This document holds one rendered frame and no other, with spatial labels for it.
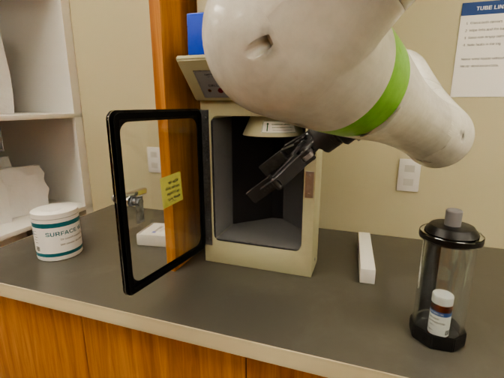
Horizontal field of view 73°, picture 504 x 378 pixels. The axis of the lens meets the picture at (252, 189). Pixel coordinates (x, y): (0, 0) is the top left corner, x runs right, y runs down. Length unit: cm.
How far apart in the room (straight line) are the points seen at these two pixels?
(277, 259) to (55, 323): 62
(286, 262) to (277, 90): 77
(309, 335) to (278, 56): 63
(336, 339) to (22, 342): 89
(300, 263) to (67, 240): 70
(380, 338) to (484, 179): 74
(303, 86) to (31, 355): 115
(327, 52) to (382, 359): 61
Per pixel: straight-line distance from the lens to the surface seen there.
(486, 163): 135
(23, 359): 130
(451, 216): 73
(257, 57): 23
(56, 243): 119
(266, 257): 99
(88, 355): 109
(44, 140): 200
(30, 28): 202
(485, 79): 133
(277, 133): 91
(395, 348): 79
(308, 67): 24
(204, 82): 88
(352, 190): 133
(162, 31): 93
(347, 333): 79
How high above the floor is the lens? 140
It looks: 14 degrees down
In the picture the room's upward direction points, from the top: straight up
